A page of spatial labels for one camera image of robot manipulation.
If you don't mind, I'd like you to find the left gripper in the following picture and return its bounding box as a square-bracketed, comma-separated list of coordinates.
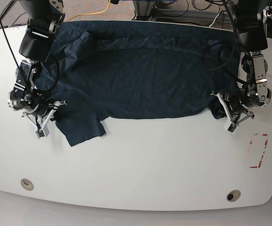
[211, 91, 254, 126]

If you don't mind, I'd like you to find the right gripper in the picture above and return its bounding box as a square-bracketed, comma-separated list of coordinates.
[21, 100, 67, 132]

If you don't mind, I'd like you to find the dark blue t-shirt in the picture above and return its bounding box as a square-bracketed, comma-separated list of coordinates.
[35, 21, 240, 146]

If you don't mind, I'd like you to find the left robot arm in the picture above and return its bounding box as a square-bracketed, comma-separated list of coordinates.
[214, 0, 272, 133]

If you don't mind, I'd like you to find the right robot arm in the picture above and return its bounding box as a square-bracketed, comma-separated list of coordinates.
[8, 0, 66, 138]

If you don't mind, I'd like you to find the red tape rectangle marking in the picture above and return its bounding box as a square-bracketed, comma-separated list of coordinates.
[247, 133, 269, 169]

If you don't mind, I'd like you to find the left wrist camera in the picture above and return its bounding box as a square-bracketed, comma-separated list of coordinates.
[223, 121, 239, 134]

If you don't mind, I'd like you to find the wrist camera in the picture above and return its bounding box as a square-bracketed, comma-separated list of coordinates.
[35, 126, 49, 139]
[223, 121, 239, 134]

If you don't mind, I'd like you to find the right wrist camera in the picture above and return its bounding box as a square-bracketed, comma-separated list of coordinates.
[35, 126, 49, 139]

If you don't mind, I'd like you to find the left table cable grommet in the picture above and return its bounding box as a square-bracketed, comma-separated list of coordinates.
[20, 178, 34, 191]

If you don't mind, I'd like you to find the table cable grommet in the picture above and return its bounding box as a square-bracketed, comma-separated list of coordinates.
[226, 190, 241, 202]
[20, 178, 34, 191]

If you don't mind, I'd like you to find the right table cable grommet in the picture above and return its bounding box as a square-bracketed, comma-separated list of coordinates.
[226, 190, 241, 202]

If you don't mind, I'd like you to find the white cable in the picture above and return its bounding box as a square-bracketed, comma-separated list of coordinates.
[208, 11, 221, 28]

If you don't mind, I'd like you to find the yellow cable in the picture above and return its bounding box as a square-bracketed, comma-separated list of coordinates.
[67, 0, 110, 22]

